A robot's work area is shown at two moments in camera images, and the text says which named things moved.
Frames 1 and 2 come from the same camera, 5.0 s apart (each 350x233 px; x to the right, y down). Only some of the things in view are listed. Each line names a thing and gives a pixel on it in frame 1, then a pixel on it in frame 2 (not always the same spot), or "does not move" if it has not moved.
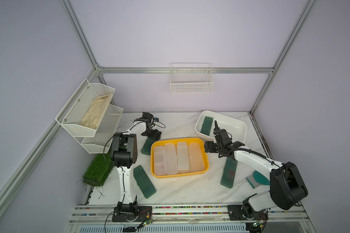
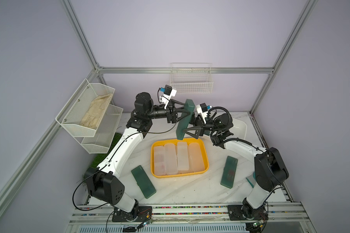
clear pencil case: [183, 159] does not move
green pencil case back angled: [146, 149] -> [183, 123]
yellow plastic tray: [175, 141] does not move
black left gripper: [153, 136] -> [171, 117]
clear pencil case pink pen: [159, 160] does not move
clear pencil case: [170, 158] does not move
